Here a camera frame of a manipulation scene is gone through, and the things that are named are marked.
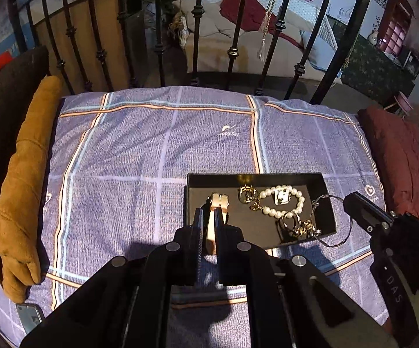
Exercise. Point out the pink chair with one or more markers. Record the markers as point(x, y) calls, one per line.
point(402, 101)

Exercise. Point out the red phone booth cabinet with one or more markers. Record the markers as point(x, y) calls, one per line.
point(400, 11)

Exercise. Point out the smartphone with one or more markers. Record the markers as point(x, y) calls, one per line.
point(30, 315)

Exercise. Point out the gold earring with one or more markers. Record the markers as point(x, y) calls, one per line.
point(246, 194)

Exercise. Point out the black jewelry box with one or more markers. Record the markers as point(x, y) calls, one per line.
point(202, 192)

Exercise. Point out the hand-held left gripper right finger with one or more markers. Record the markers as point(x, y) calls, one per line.
point(219, 246)

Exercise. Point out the white vase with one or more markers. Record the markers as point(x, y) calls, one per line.
point(373, 38)

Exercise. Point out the red blanket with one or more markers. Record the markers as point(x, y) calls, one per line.
point(245, 7)

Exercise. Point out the purple plaid blanket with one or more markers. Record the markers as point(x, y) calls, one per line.
point(140, 145)

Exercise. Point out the black iron bed rail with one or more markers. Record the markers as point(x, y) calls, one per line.
point(234, 52)

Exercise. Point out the wooden board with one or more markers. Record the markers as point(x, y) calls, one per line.
point(100, 29)

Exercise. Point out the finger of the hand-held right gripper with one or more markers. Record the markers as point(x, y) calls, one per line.
point(367, 214)

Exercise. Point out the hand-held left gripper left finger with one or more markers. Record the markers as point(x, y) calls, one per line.
point(198, 246)

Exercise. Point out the brown suede pillow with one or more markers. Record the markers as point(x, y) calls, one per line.
point(21, 174)

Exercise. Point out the square silver pendant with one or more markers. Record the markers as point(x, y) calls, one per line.
point(282, 197)

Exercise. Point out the dark red quilt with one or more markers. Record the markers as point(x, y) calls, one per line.
point(394, 145)

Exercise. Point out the green floral tablecloth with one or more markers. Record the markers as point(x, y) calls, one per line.
point(372, 69)

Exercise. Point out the beige pillow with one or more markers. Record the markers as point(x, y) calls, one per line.
point(209, 21)

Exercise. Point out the white mattress bed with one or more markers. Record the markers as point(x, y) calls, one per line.
point(314, 25)

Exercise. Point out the black cushion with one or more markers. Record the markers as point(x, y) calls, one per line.
point(10, 79)

